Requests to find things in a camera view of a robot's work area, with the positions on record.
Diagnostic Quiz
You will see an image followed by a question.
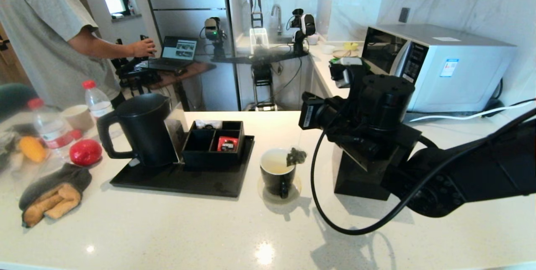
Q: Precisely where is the grey and tan glove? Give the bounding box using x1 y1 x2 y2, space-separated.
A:
19 163 93 229

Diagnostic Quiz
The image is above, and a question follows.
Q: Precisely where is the teal chair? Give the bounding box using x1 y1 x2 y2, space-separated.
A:
0 84 37 114

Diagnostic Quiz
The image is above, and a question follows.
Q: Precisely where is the white black robot arm joint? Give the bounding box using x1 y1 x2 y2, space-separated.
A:
288 8 317 55

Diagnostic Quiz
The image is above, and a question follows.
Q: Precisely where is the black microwave power cable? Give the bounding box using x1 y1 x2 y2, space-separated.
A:
486 77 536 113

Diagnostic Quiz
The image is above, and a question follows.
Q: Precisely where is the water bottle red cap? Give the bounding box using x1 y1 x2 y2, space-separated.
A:
27 98 74 149
82 80 114 120

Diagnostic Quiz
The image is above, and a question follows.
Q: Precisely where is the thick white cable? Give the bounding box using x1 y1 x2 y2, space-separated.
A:
410 102 536 122

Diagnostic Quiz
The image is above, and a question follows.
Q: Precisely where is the red tomato toy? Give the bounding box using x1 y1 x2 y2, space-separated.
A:
69 139 103 167

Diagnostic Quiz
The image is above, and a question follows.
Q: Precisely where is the black tissue box silver lid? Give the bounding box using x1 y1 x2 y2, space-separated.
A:
332 144 392 201

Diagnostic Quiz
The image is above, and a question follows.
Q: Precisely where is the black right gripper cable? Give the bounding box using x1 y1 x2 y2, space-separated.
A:
310 107 536 236

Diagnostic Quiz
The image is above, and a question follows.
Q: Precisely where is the brown paper cup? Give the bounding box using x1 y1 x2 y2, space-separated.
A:
61 105 93 131

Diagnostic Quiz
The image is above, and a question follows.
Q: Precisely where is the silver microwave oven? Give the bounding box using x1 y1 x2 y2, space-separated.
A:
362 24 517 113

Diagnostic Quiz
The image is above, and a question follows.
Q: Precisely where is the black compartment organizer box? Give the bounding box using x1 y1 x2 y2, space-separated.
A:
181 120 245 168

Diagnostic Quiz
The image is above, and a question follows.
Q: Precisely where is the brown wooden desk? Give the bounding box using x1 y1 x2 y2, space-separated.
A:
144 62 217 111

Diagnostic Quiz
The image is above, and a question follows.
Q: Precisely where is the person in grey shirt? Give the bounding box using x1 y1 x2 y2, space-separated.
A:
0 0 158 110

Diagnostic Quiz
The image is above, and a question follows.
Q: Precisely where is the robot arm joint green light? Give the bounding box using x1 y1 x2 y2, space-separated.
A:
204 17 229 61

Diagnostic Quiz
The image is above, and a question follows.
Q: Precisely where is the chrome faucet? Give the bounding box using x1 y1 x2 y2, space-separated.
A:
271 4 283 36

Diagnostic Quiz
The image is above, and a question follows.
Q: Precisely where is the black rectangular tray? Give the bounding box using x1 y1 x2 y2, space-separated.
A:
110 135 255 198

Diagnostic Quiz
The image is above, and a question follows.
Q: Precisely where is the red plastic snack packet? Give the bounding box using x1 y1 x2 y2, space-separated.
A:
217 136 238 152

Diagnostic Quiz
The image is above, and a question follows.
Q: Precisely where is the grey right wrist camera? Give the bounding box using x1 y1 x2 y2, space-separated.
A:
329 57 364 89

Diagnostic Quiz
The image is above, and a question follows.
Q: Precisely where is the clear acrylic sign stand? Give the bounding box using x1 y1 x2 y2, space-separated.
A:
164 107 187 165

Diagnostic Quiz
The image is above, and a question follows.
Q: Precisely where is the black mug white inside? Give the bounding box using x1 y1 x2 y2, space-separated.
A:
260 148 297 199

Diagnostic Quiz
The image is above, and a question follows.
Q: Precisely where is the clear plastic pouch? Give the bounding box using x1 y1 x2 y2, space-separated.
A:
195 120 222 131

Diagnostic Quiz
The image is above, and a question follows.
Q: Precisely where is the dark tea bag with string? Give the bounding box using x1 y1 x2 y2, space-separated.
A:
286 130 307 167

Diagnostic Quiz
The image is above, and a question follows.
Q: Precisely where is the open laptop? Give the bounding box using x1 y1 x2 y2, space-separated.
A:
149 36 198 73

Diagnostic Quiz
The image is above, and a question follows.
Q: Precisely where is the black electric kettle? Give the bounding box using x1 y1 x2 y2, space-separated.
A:
96 93 178 168

